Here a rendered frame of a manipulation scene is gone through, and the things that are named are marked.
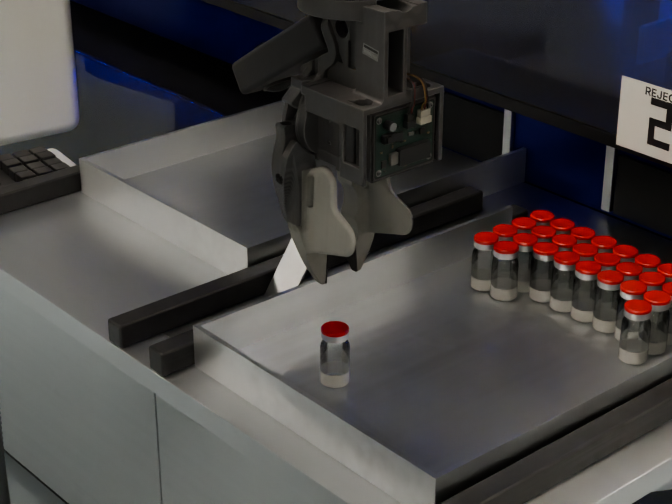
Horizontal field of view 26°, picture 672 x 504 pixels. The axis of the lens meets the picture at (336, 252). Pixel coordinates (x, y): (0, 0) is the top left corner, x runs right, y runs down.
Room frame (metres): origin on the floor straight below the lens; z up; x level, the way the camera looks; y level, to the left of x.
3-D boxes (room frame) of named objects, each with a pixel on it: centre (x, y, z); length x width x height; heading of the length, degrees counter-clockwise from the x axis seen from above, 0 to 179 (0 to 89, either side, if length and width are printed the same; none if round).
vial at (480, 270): (1.08, -0.12, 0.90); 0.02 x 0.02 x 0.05
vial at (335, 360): (0.92, 0.00, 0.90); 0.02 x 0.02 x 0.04
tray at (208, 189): (1.29, 0.03, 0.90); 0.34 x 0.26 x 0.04; 131
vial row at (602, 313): (1.03, -0.19, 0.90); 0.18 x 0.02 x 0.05; 40
